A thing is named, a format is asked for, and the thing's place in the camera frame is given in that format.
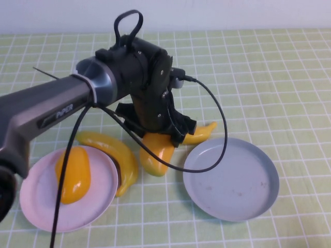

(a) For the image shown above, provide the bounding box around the yellow plastic banana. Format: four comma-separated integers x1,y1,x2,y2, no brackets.
180,121,218,145
75,131,140,197

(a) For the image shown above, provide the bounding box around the green checked tablecloth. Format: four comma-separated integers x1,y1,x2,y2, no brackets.
0,28,331,248

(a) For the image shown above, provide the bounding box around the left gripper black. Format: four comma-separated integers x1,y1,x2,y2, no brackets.
115,87,197,148

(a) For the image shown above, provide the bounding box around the pink round plate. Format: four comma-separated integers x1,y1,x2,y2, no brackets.
19,146,119,233

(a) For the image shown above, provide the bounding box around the black flat cable loop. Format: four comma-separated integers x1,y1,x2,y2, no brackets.
114,9,144,50

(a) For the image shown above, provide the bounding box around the white zip tie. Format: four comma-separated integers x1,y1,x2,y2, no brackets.
71,73,99,106

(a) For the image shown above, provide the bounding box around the yellow plastic mango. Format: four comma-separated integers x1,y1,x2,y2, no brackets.
54,146,92,205

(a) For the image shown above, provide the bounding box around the orange-blushed plastic mango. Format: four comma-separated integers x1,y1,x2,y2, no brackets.
139,133,176,178

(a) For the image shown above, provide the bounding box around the grey-blue round plate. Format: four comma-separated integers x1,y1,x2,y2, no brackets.
183,137,280,222

